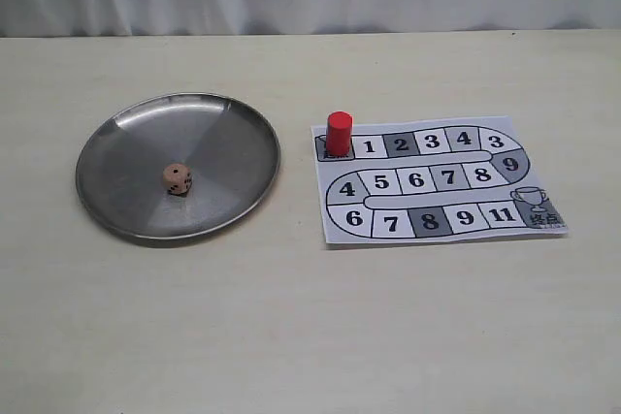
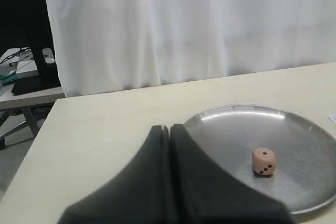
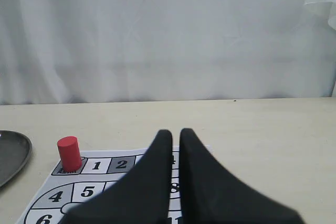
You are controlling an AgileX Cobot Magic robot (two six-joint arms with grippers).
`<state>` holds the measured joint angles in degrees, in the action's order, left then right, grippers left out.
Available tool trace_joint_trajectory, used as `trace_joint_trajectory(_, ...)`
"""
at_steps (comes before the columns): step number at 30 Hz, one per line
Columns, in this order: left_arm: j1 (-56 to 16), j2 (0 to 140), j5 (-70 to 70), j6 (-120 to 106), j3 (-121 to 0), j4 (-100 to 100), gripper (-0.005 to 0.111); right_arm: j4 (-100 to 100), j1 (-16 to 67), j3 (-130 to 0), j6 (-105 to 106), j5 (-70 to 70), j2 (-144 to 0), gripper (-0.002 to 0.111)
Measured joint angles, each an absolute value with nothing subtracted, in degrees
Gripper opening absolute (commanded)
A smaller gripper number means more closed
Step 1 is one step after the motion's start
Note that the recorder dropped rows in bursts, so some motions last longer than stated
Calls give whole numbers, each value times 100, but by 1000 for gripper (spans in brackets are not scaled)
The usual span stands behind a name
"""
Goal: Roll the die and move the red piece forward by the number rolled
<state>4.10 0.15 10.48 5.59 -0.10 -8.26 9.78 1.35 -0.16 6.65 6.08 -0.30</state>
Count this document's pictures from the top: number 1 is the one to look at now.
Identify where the red cylinder game piece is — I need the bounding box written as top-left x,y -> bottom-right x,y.
325,111 -> 353,157

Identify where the wooden die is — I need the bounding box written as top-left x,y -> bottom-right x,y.
162,163 -> 193,196

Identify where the round stainless steel plate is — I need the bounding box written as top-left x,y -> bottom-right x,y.
75,92 -> 281,244

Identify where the paper game board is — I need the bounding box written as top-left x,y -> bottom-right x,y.
311,116 -> 569,245

